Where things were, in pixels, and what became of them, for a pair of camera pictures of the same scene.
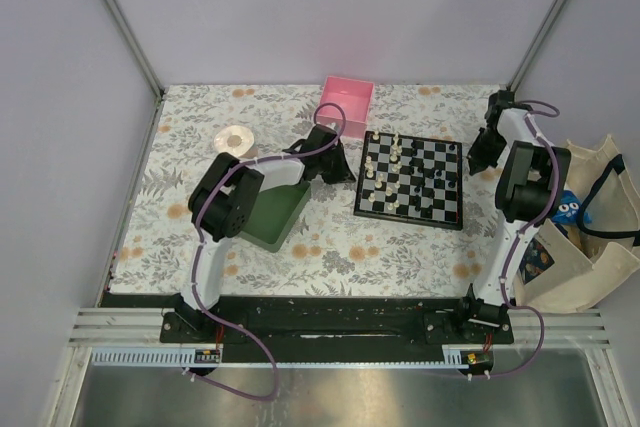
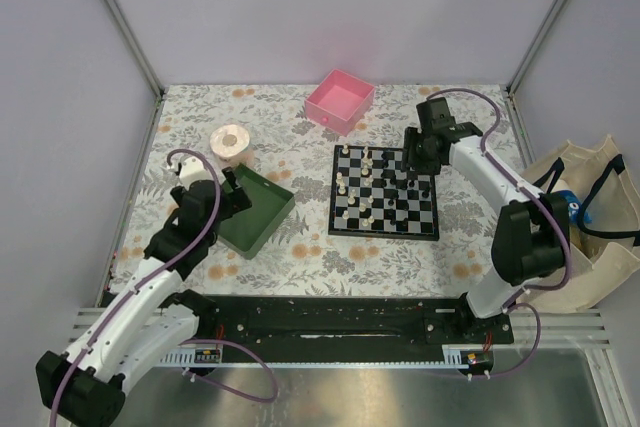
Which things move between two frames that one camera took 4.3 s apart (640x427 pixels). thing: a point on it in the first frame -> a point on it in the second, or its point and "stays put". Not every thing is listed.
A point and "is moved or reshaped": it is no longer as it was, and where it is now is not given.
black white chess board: x=410 y=179 is moved or reshaped
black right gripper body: x=486 y=149 -> x=416 y=155
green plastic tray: x=275 y=214 is moved or reshaped
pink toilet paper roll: x=234 y=139 stays put
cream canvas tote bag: x=569 y=267 stays put
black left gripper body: x=333 y=167 -> x=233 y=202
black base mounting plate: x=316 y=329 stays put
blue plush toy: x=567 y=212 stays put
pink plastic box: x=345 y=103 is moved or reshaped
